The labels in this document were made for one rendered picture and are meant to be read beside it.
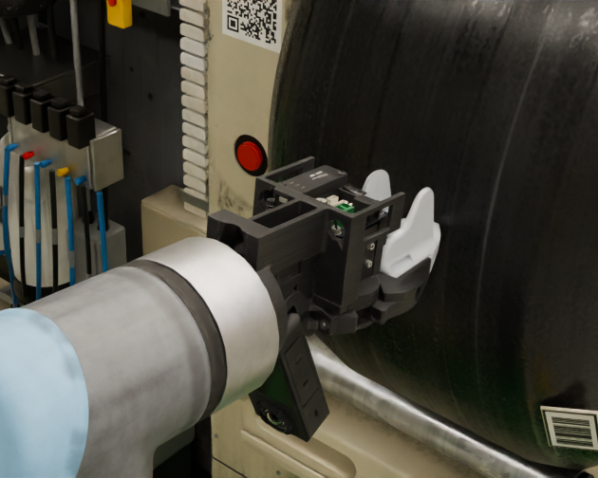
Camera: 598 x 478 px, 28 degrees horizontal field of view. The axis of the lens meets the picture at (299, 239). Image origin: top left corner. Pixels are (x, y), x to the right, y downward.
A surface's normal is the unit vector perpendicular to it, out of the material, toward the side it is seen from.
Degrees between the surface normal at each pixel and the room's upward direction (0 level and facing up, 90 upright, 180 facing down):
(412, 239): 90
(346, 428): 0
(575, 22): 58
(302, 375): 91
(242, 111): 90
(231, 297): 44
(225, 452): 90
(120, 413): 73
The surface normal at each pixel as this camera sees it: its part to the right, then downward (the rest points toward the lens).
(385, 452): 0.03, -0.85
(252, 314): 0.70, -0.20
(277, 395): -0.58, 0.69
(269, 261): 0.78, 0.34
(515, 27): -0.52, -0.12
